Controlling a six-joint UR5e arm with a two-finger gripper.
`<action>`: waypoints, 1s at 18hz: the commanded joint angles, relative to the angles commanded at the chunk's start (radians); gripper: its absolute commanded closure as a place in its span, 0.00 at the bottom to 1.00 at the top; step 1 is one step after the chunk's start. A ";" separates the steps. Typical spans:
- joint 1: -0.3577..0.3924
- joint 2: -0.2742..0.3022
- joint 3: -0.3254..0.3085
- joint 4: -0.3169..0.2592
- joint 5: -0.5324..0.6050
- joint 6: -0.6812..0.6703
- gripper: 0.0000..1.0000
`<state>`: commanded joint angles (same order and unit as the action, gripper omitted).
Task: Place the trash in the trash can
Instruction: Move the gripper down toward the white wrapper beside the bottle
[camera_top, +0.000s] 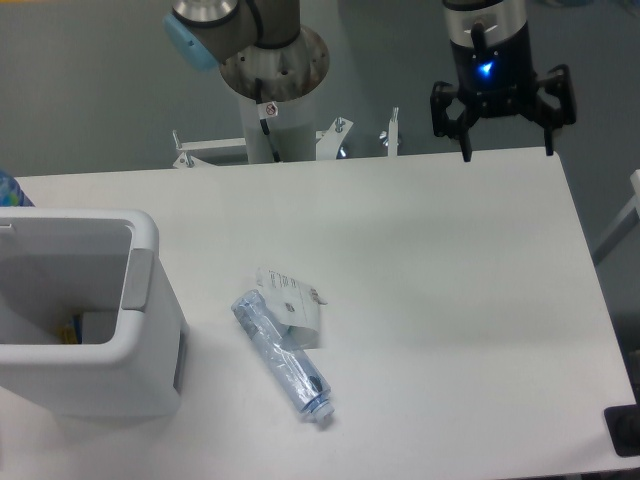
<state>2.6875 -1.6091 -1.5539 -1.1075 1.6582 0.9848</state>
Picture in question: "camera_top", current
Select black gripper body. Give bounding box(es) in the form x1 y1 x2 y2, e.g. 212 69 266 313
449 18 538 119

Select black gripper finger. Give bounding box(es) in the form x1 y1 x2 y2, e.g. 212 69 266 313
430 81 480 162
519 64 577 156

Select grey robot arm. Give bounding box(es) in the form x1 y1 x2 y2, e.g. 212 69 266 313
163 1 577 164

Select white plastic trash can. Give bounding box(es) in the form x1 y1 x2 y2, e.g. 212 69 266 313
1 207 189 417

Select yellow blue trash inside can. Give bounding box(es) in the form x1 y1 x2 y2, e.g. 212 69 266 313
57 314 83 345

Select grey metal leg at right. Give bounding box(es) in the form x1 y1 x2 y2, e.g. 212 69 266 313
592 170 639 266

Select crushed clear plastic bottle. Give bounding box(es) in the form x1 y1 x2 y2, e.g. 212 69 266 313
231 290 335 427

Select black device at table corner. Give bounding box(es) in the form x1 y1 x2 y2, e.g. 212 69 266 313
604 404 639 458

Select blue patterned object at left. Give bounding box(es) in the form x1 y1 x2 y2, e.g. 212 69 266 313
0 171 34 207

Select white metal frame bracket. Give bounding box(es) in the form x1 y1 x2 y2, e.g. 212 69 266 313
171 106 403 169

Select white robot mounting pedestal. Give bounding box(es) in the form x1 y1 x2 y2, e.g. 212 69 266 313
219 26 330 135

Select black cable on pedestal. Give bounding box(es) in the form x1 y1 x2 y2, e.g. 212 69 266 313
254 77 282 164

